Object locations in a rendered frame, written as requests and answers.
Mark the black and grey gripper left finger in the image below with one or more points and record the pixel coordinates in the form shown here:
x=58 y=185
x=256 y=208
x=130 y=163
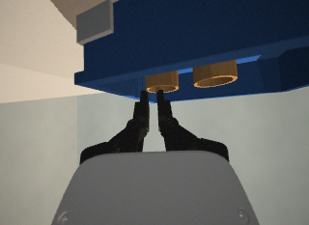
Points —
x=131 y=138

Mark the bronze bushing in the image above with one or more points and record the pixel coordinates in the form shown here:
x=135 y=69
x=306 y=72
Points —
x=215 y=74
x=168 y=82

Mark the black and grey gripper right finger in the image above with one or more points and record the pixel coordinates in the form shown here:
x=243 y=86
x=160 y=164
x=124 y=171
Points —
x=177 y=138

